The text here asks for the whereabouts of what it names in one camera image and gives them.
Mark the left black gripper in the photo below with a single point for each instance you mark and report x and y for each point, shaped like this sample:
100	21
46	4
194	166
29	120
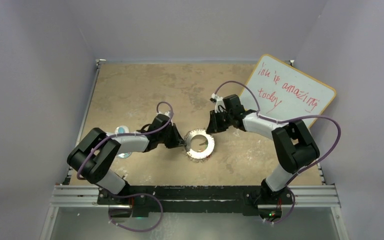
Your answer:
177	140

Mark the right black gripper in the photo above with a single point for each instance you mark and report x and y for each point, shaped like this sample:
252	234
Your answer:
213	126

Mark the silver disc with keyrings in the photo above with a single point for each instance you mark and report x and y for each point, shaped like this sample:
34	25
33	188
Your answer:
199	145

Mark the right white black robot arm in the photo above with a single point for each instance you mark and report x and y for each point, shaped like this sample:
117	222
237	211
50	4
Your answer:
294	145

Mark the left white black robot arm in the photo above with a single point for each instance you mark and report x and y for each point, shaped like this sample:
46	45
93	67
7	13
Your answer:
94	155

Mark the whiteboard with red writing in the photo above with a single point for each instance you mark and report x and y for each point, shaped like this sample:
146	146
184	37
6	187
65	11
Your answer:
280	91

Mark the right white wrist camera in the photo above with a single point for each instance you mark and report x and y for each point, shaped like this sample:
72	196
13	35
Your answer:
219	105

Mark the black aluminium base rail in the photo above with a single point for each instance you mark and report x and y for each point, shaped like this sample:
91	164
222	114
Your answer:
248	200

